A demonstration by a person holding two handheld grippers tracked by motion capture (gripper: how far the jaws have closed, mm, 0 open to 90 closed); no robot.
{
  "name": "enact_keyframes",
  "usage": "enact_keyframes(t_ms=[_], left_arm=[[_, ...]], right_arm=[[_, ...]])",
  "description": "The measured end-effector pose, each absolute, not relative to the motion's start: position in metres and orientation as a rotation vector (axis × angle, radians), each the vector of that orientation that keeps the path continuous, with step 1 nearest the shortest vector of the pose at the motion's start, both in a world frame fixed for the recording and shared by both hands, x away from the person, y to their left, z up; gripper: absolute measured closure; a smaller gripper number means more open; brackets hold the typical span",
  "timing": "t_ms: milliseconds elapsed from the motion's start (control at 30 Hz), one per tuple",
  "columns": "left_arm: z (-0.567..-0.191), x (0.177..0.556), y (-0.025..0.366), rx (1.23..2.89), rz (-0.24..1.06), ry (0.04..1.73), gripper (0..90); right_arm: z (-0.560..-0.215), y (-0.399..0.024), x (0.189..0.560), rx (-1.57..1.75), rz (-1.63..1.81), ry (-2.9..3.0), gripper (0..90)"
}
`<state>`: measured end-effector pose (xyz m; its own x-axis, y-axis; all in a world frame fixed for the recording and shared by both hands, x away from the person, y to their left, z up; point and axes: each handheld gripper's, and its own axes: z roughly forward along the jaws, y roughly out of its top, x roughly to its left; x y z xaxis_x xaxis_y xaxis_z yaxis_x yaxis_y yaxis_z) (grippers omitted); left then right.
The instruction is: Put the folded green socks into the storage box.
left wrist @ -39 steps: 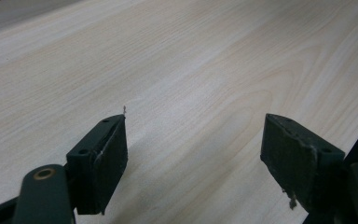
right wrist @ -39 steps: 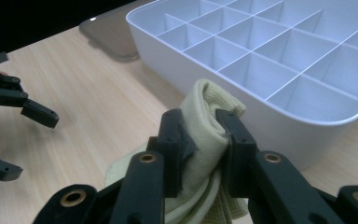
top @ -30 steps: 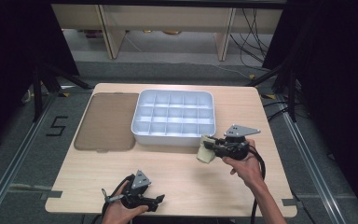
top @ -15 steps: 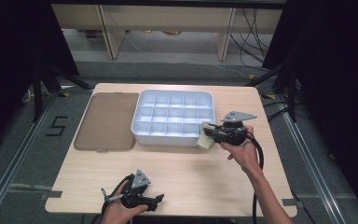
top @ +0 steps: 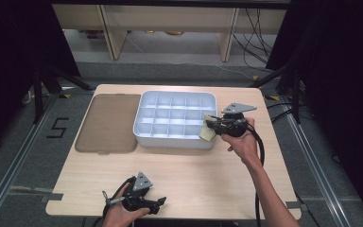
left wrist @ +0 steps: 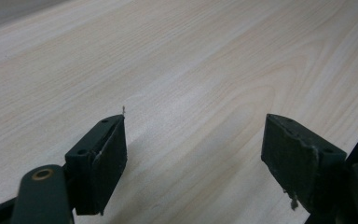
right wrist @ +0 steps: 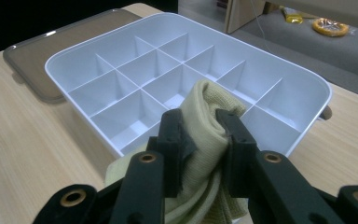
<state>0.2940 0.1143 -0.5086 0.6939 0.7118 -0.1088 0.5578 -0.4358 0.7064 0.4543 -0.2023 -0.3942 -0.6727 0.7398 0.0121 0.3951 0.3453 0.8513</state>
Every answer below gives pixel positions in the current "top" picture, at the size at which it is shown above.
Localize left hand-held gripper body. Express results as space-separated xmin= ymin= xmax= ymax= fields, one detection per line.
xmin=121 ymin=171 xmax=159 ymax=215

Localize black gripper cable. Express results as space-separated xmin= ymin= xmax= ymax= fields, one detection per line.
xmin=101 ymin=175 xmax=137 ymax=219
xmin=245 ymin=123 xmax=266 ymax=227

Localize black floor cables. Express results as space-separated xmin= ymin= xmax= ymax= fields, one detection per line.
xmin=232 ymin=8 xmax=278 ymax=70

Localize light green sock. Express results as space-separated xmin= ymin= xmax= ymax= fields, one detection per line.
xmin=199 ymin=113 xmax=217 ymax=142

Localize light wooden desk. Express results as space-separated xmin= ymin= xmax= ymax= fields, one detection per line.
xmin=51 ymin=3 xmax=288 ymax=62

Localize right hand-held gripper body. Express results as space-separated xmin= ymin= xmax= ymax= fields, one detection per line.
xmin=213 ymin=102 xmax=258 ymax=139

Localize person's right hand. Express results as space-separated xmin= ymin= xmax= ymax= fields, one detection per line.
xmin=220 ymin=117 xmax=263 ymax=168

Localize white divided storage box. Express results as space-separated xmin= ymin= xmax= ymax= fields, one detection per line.
xmin=132 ymin=90 xmax=218 ymax=149

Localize translucent box lid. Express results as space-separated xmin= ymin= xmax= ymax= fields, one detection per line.
xmin=75 ymin=93 xmax=142 ymax=155

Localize aluminium floor rail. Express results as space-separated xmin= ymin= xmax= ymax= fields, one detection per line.
xmin=276 ymin=94 xmax=352 ymax=227
xmin=0 ymin=93 xmax=61 ymax=227

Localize black metal stand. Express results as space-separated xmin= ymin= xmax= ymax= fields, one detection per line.
xmin=248 ymin=62 xmax=304 ymax=125
xmin=31 ymin=62 xmax=94 ymax=125

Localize person's left hand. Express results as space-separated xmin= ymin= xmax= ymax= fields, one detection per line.
xmin=101 ymin=183 xmax=151 ymax=227

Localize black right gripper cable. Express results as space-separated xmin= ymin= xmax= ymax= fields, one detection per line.
xmin=245 ymin=123 xmax=266 ymax=227

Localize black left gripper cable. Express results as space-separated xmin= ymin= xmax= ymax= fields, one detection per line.
xmin=101 ymin=175 xmax=137 ymax=219

